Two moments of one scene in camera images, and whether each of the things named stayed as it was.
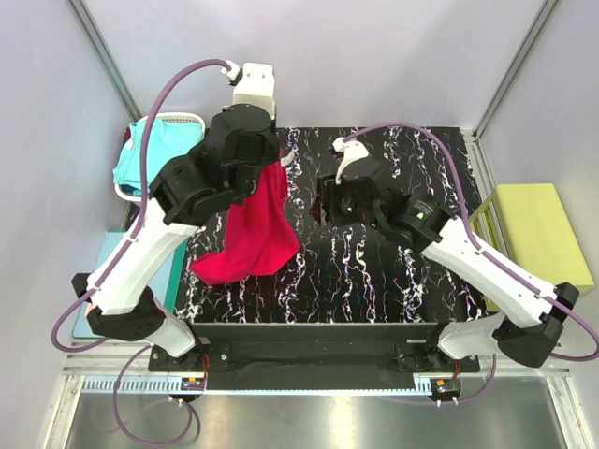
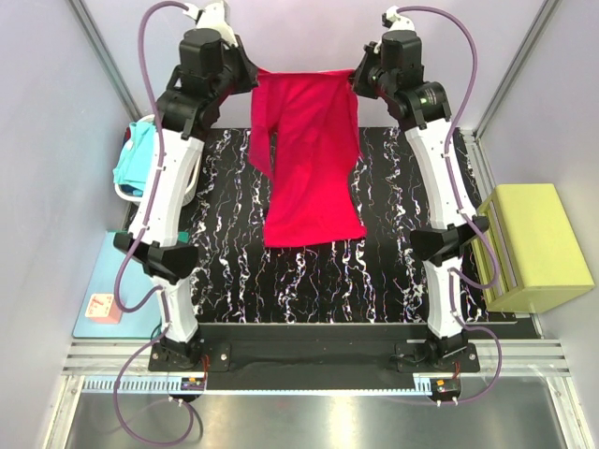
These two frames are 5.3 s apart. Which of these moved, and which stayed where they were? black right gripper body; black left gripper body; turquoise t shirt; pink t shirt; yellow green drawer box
Moved: pink t shirt; black right gripper body; black left gripper body
Stayed: turquoise t shirt; yellow green drawer box
